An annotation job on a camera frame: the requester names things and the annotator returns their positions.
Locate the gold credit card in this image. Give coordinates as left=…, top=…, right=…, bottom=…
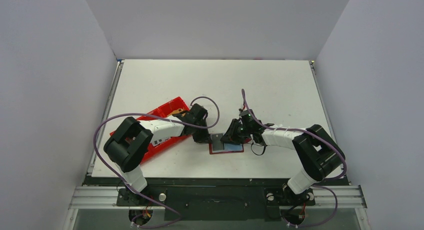
left=168, top=108, right=187, bottom=116

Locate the red plastic tray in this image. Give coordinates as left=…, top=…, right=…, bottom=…
left=109, top=96, right=191, bottom=165

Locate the red leather card holder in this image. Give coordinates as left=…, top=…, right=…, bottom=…
left=208, top=138, right=245, bottom=155

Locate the aluminium frame rail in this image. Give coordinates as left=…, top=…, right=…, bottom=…
left=62, top=185, right=371, bottom=230

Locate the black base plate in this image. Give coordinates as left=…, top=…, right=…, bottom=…
left=82, top=175, right=335, bottom=222

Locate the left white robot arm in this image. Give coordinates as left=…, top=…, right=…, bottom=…
left=103, top=103, right=209, bottom=193

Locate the dark green VIP credit card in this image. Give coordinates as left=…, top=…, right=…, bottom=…
left=210, top=133, right=225, bottom=152

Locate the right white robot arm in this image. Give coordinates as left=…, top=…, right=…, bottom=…
left=221, top=110, right=346, bottom=195

